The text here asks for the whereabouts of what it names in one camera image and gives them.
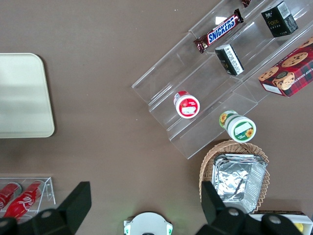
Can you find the small black box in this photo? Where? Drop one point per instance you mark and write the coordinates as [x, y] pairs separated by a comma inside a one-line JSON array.
[[230, 62], [278, 19]]

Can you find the red white yogurt cup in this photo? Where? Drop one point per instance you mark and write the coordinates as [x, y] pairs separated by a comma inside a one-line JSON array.
[[187, 105]]

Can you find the red cola bottle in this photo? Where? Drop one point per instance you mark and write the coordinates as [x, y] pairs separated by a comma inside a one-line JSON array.
[[22, 203], [7, 194]]

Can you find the white rectangular snack bin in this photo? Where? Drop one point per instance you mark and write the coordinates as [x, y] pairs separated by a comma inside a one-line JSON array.
[[281, 218]]

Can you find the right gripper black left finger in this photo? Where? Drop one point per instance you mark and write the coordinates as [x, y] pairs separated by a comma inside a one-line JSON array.
[[73, 203]]

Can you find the clear acrylic stepped stand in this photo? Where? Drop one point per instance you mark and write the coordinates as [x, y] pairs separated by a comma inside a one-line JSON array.
[[171, 73]]

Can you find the aluminium foil tray stack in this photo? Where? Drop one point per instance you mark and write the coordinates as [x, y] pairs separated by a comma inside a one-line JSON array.
[[239, 181]]

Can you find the green sunflower yogurt cup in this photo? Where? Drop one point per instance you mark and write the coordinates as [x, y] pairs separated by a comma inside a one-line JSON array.
[[240, 127]]

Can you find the Snickers chocolate bar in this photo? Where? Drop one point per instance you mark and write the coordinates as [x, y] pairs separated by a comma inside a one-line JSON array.
[[247, 2], [220, 31]]

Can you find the red tartan cookie box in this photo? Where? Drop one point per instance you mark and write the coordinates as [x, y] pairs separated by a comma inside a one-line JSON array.
[[288, 71]]

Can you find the beige plastic tray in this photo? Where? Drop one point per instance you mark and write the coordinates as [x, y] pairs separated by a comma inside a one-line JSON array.
[[22, 95]]

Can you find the tan wicker basket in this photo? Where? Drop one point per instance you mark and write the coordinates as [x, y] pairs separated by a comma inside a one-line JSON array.
[[212, 156]]

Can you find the yellow snack packet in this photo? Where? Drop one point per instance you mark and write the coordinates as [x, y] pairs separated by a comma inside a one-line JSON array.
[[299, 226]]

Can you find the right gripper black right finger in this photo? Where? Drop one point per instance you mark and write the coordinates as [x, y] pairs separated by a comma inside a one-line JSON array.
[[215, 210]]

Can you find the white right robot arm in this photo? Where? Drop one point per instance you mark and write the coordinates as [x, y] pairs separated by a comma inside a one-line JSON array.
[[148, 224]]

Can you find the clear acrylic bottle rack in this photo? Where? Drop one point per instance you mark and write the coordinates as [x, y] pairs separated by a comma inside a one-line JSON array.
[[47, 193]]

